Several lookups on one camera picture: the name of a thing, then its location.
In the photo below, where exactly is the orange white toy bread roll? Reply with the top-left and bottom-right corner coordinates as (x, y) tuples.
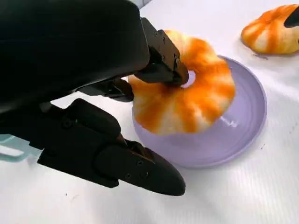
(241, 4), (299, 56)
(128, 29), (237, 136)

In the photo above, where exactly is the pale green mug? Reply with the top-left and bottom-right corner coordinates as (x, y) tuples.
(0, 133), (31, 163)

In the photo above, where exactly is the lilac plate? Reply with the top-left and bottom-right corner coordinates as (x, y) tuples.
(132, 55), (268, 169)

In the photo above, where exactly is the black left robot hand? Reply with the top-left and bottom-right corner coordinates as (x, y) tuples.
(0, 0), (190, 197)

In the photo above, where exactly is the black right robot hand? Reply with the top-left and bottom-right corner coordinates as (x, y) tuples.
(283, 8), (299, 29)

